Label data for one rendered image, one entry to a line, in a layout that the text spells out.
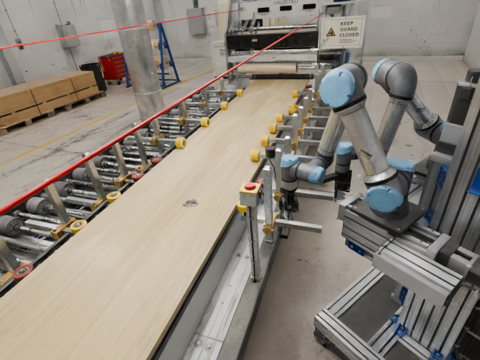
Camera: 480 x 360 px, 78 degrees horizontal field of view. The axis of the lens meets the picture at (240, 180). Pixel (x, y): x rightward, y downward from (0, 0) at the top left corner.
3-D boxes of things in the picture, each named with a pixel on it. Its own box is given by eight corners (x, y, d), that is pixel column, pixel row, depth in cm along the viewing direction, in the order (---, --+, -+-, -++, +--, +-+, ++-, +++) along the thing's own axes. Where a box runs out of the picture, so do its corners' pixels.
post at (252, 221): (261, 275, 143) (258, 198, 120) (259, 283, 139) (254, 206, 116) (253, 273, 144) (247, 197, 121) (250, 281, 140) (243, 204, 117)
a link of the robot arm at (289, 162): (294, 163, 123) (276, 158, 128) (294, 185, 129) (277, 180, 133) (303, 155, 128) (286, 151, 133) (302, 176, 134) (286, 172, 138)
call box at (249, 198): (261, 199, 121) (261, 183, 117) (256, 209, 115) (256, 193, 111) (245, 196, 123) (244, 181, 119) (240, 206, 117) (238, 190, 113)
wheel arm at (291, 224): (321, 230, 154) (321, 224, 152) (321, 234, 151) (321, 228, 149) (243, 218, 168) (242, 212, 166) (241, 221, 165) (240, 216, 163)
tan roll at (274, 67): (338, 71, 374) (339, 61, 368) (338, 73, 364) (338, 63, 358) (233, 72, 419) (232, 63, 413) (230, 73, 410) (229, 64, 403)
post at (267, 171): (273, 241, 164) (271, 165, 139) (271, 245, 161) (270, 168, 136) (267, 239, 165) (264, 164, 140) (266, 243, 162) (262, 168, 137)
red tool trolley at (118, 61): (133, 79, 919) (126, 51, 877) (118, 86, 858) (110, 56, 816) (120, 79, 932) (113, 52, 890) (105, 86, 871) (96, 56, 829)
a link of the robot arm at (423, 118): (437, 149, 151) (381, 78, 127) (418, 138, 164) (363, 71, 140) (458, 132, 147) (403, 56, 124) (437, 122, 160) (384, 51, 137)
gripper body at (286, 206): (282, 214, 138) (282, 193, 132) (279, 203, 145) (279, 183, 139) (298, 213, 138) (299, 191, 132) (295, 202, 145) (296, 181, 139)
